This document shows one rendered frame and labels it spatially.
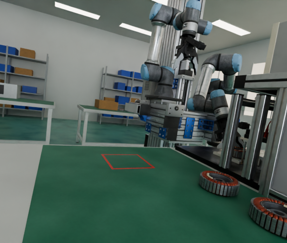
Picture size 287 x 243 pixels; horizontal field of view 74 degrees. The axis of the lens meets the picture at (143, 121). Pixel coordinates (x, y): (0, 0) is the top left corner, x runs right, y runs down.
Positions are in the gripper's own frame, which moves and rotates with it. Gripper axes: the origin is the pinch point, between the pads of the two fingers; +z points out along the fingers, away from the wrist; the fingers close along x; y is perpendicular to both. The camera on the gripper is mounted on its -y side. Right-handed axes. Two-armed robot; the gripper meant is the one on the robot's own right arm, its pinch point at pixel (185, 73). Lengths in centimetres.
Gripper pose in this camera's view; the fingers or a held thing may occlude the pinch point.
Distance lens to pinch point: 104.0
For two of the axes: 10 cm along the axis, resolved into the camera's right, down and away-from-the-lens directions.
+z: -1.3, 9.9, 1.0
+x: -8.9, -0.7, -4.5
